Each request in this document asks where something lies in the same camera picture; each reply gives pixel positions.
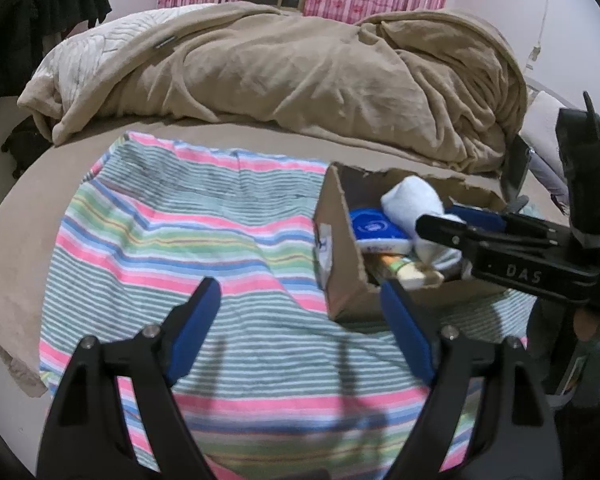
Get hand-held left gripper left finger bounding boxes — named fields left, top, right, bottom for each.
left=36, top=276, right=222, bottom=480

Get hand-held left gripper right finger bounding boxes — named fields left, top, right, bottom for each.
left=380, top=280, right=566, bottom=480

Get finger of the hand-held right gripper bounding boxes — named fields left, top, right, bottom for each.
left=415, top=214, right=483, bottom=258
left=447, top=204, right=573, bottom=242

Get white sock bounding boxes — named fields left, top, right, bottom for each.
left=381, top=176, right=466, bottom=273

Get blue tissue pack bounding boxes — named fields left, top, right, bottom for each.
left=349, top=208, right=412, bottom=256

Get brown cardboard box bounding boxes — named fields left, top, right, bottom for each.
left=312, top=161, right=531, bottom=323

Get person's right hand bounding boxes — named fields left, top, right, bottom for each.
left=572, top=306, right=600, bottom=343

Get striped pastel towel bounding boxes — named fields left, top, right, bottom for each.
left=39, top=131, right=536, bottom=480

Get beige fleece blanket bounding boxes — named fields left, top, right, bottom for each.
left=17, top=2, right=528, bottom=176

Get dark cloth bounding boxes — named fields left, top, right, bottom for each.
left=0, top=117, right=54, bottom=179

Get white quilted duvet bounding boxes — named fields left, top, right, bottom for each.
left=30, top=7, right=216, bottom=106

